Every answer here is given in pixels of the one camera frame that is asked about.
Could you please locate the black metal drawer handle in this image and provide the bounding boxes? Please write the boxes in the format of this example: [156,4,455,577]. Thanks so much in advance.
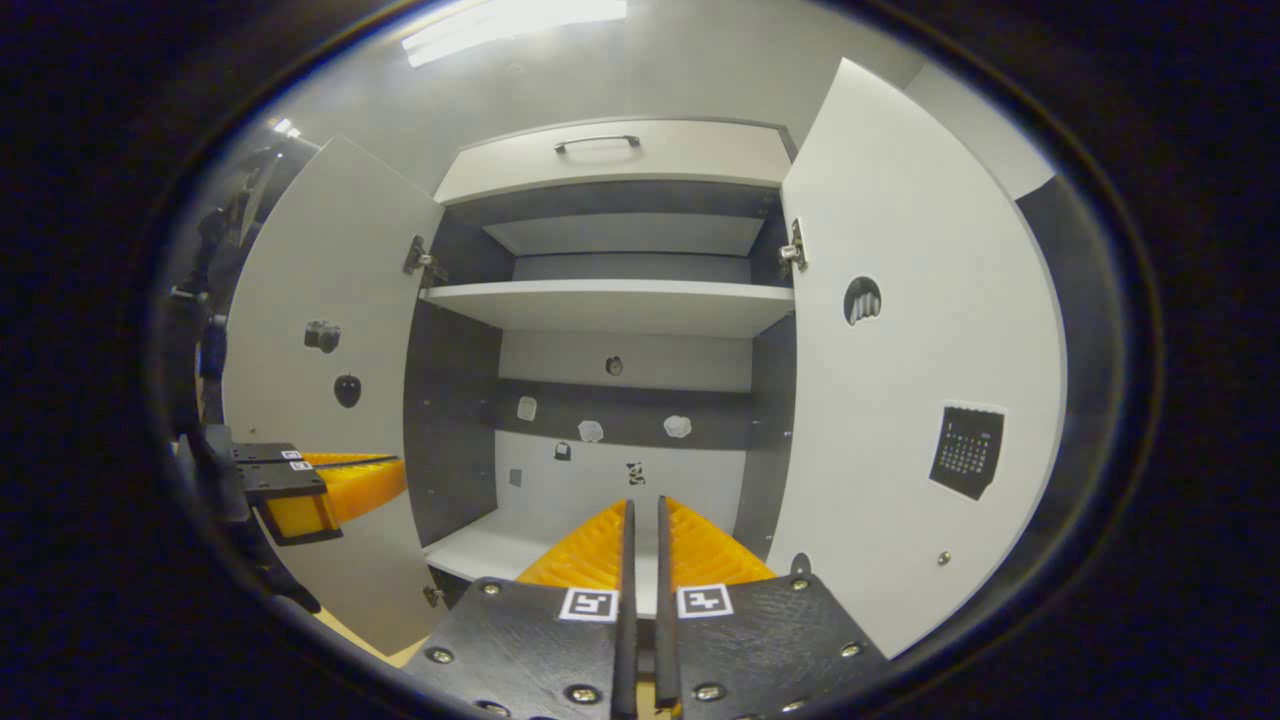
[553,134,642,155]

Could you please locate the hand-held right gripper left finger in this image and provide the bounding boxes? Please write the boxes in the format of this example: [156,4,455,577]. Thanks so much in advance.
[400,497,639,720]

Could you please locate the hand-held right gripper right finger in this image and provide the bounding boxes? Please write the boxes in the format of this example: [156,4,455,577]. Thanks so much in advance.
[655,493,894,720]

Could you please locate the white double-door shoe cabinet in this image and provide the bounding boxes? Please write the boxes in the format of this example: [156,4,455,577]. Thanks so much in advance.
[222,57,1069,661]

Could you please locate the white cabinet shelf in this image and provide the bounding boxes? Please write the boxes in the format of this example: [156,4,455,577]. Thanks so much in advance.
[420,280,798,339]

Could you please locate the white cabinet drawer front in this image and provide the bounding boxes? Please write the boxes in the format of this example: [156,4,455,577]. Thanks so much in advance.
[433,118,794,206]

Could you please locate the white cabinet door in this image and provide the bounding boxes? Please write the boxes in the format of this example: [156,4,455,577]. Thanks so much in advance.
[222,135,448,658]
[765,57,1069,661]

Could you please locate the metal left door hinge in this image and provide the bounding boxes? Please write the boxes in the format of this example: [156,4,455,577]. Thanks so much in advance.
[402,235,449,286]

